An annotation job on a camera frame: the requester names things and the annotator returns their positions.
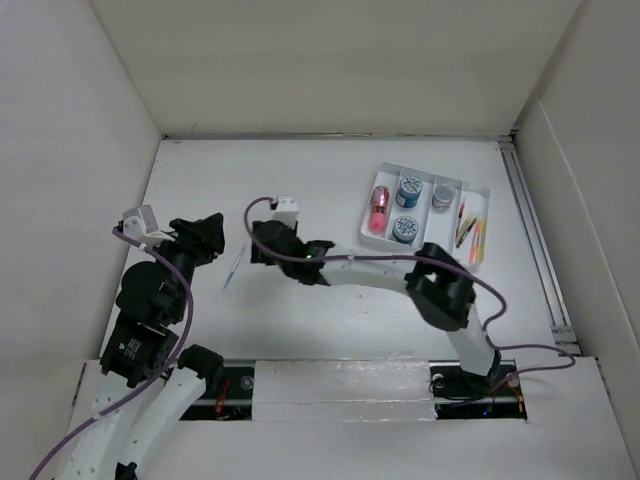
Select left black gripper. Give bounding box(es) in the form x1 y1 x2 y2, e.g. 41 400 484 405
145 211 224 320

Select blue clear pen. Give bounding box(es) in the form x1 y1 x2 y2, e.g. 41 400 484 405
223 245 247 290

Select pink glue bottle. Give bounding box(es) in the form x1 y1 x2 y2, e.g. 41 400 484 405
369 185 389 234

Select blue patterned tape roll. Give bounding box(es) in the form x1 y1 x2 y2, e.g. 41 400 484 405
391 215 420 245
395 176 424 209

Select clear jar of beads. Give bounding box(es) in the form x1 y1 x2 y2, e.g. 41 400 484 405
432 184 456 209

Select yellow pen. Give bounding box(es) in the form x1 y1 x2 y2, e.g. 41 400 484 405
474 218 487 264
455 213 477 248

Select orange pen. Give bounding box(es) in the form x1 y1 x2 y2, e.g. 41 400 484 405
469 219 485 264

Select red clear pen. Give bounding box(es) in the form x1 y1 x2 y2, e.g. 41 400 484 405
454 196 466 245

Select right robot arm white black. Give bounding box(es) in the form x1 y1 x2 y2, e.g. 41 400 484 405
248 220 501 400

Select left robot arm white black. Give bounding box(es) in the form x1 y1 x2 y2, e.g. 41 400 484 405
59 205 225 479

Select white compartment tray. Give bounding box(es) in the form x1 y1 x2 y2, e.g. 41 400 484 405
359 162 490 273

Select white foam block front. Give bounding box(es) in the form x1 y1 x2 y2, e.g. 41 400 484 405
252 359 435 423

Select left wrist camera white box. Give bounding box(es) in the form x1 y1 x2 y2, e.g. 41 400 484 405
122 205 159 241

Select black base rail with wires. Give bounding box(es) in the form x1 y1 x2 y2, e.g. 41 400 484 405
183 360 527 421

